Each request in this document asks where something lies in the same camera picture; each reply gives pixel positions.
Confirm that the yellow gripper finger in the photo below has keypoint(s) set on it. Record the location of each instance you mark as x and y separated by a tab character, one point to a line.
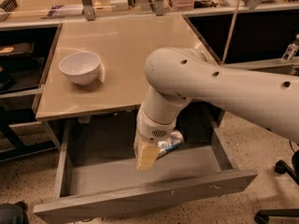
147	153
136	143

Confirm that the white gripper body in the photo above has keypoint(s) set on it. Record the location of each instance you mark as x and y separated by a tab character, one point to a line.
151	130

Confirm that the silver blue redbull can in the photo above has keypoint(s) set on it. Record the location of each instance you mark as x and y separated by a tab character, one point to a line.
172	143

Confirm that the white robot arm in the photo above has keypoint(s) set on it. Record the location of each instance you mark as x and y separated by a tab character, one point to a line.
178	76

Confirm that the open grey top drawer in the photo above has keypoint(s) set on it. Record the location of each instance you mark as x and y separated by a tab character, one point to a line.
97	174

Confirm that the white ceramic bowl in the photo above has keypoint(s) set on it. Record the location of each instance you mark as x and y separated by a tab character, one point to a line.
81	68

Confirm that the dark shoe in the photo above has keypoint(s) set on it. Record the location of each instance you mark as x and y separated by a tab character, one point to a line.
13	213

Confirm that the purple white paper packet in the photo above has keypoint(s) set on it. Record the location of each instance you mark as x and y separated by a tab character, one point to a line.
65	11

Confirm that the black hair brush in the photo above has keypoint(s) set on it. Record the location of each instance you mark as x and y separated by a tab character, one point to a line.
6	8

